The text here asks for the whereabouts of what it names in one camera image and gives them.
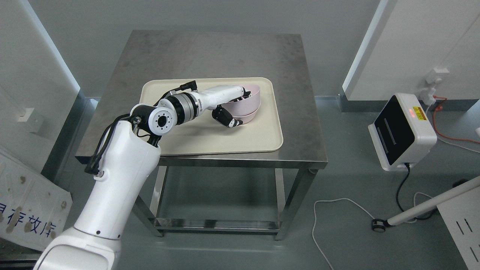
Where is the white perforated panel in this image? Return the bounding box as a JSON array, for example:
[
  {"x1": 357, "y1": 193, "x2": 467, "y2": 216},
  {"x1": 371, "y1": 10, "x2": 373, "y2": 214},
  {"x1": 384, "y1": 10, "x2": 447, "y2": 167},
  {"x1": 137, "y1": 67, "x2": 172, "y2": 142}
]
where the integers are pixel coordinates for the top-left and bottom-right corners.
[{"x1": 438, "y1": 187, "x2": 480, "y2": 270}]

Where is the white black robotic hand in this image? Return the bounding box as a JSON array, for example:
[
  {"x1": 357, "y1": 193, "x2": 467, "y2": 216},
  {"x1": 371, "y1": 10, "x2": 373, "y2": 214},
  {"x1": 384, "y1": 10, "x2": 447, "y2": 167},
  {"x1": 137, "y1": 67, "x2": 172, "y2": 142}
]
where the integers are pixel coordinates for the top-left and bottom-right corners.
[{"x1": 190, "y1": 85, "x2": 251, "y2": 128}]

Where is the stainless steel table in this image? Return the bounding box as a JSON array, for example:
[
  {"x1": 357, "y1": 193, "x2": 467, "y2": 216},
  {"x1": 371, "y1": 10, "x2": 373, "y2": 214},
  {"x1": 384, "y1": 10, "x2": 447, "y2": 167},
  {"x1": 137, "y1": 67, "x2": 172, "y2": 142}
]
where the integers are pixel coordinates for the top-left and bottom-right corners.
[{"x1": 75, "y1": 30, "x2": 328, "y2": 241}]

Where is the black power cable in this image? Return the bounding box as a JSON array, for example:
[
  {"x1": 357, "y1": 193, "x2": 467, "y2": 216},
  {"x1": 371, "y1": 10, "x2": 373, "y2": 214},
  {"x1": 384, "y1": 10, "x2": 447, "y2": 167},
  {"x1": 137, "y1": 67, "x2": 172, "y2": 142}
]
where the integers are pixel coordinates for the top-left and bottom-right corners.
[{"x1": 396, "y1": 163, "x2": 437, "y2": 221}]

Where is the white floor cable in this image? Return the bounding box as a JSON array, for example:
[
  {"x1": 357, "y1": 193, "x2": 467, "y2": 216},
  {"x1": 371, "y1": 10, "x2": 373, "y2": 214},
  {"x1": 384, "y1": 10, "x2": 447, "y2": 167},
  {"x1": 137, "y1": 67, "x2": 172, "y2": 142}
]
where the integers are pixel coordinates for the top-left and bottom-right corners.
[{"x1": 312, "y1": 192, "x2": 432, "y2": 270}]

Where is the pink bowl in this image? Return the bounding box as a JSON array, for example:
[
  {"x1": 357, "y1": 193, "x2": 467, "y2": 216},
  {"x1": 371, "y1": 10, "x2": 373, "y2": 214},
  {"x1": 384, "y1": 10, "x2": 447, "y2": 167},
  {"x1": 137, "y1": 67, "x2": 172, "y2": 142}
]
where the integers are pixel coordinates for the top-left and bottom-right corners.
[
  {"x1": 222, "y1": 84, "x2": 261, "y2": 116},
  {"x1": 231, "y1": 108, "x2": 259, "y2": 127}
]

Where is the white black box device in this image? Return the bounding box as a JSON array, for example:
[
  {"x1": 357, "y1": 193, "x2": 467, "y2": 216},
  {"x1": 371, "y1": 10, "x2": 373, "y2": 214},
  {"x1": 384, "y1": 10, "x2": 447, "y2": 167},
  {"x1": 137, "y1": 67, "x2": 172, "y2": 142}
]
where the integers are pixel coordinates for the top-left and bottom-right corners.
[{"x1": 367, "y1": 93, "x2": 437, "y2": 171}]

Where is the white stand leg with caster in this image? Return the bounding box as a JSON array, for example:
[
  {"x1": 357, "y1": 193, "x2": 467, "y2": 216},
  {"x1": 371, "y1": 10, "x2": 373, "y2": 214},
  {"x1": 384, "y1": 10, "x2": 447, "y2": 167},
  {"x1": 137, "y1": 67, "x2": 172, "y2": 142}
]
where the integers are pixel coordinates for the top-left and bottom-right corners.
[{"x1": 371, "y1": 176, "x2": 480, "y2": 233}]

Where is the white sign board blue text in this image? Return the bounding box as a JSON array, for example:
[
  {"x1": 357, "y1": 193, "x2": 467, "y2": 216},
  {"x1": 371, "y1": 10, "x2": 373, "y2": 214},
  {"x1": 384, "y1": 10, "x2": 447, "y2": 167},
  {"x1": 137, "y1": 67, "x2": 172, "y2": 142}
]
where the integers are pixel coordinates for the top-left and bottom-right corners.
[{"x1": 0, "y1": 151, "x2": 72, "y2": 251}]

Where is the white wall socket plug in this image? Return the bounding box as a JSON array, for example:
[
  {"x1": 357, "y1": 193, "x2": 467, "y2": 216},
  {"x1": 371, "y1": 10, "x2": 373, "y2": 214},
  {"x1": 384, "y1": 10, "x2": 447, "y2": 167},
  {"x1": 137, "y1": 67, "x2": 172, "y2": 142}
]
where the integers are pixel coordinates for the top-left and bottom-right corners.
[{"x1": 419, "y1": 67, "x2": 450, "y2": 106}]

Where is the beige plastic tray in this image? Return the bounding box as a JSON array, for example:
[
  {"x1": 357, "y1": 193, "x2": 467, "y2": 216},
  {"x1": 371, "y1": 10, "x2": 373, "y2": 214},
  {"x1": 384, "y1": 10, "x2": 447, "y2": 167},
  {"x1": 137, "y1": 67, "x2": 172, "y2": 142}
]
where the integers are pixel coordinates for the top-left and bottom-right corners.
[{"x1": 158, "y1": 77, "x2": 284, "y2": 157}]

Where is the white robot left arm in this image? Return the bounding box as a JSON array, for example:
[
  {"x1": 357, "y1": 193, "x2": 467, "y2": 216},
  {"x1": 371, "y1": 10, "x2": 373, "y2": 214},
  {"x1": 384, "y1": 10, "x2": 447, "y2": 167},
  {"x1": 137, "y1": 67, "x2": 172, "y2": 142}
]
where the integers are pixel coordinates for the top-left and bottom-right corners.
[{"x1": 34, "y1": 81, "x2": 199, "y2": 270}]

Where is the white wall switch box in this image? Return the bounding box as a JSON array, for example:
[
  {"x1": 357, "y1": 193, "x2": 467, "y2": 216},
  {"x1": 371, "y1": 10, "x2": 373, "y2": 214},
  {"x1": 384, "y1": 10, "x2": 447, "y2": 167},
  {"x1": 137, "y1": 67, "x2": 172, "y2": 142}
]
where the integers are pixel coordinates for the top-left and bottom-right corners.
[{"x1": 17, "y1": 108, "x2": 45, "y2": 134}]

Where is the orange cable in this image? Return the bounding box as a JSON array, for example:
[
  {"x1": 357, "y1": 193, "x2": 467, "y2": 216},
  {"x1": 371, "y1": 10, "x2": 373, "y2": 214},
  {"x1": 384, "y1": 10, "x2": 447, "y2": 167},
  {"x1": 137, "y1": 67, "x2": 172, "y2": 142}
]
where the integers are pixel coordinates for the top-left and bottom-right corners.
[{"x1": 433, "y1": 97, "x2": 480, "y2": 144}]

